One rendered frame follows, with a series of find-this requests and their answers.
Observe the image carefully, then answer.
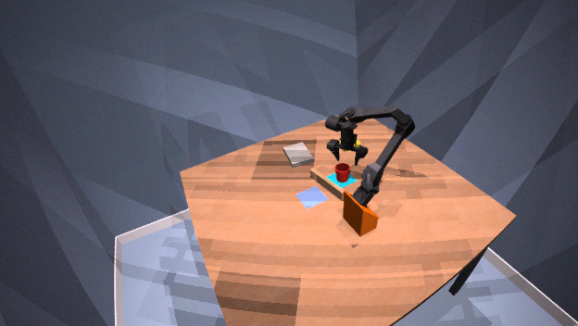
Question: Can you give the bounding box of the yellow flat block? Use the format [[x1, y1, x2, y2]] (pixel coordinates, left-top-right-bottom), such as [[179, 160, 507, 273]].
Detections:
[[343, 139, 361, 152]]

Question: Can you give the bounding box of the white flat rectangular block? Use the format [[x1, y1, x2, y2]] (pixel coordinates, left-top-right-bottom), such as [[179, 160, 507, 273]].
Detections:
[[283, 142, 314, 168]]

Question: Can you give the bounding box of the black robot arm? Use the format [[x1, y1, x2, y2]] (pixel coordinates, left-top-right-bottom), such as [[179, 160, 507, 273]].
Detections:
[[325, 105, 415, 208]]

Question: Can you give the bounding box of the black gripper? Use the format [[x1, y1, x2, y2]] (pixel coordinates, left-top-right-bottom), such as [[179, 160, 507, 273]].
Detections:
[[327, 134, 369, 166]]

